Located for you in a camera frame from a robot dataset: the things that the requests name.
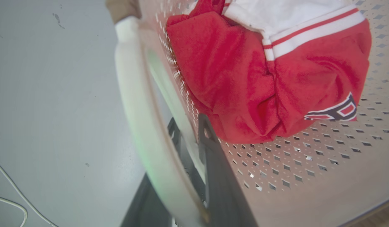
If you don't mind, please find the thin white cable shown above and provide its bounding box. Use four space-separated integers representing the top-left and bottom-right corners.
0 157 60 227

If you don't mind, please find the beige perforated laundry basket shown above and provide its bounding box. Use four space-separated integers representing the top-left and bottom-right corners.
106 0 389 227

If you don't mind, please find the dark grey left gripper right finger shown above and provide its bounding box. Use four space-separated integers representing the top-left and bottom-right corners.
197 113 258 227

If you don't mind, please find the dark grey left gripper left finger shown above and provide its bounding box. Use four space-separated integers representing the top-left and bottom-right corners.
120 117 182 227

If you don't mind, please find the red and white garment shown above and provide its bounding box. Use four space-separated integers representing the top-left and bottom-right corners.
165 0 372 145

